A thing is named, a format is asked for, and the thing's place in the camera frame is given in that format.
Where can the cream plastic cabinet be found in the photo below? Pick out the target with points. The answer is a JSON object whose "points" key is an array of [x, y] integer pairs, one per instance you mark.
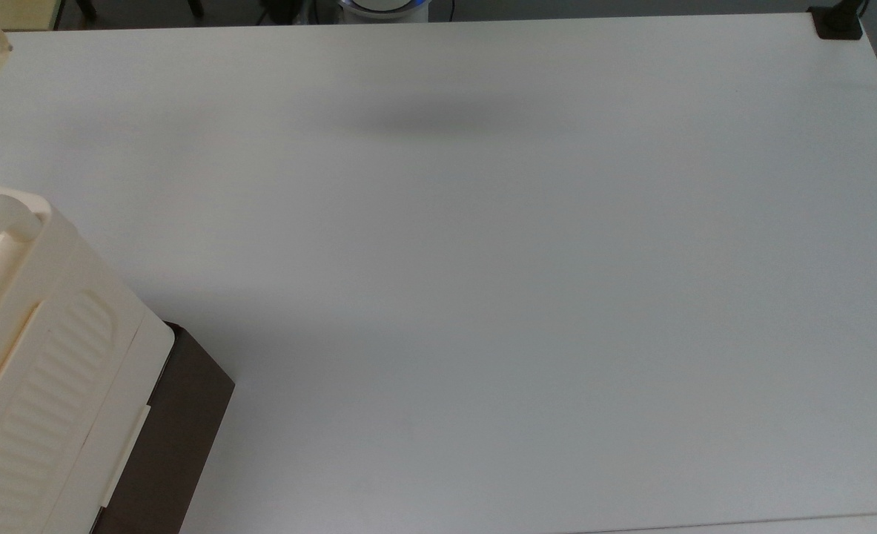
{"points": [[45, 356]]}

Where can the dark brown drawer unit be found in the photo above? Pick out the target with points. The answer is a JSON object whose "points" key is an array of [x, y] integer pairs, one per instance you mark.
{"points": [[179, 423]]}

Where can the black chair leg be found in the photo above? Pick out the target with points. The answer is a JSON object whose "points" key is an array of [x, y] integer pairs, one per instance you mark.
{"points": [[193, 7], [87, 9]]}

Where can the yellow wooden furniture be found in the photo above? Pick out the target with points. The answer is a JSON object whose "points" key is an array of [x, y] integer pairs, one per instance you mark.
{"points": [[19, 13]]}

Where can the black square mount clamp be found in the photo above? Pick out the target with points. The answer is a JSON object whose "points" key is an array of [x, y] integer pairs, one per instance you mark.
{"points": [[838, 26]]}

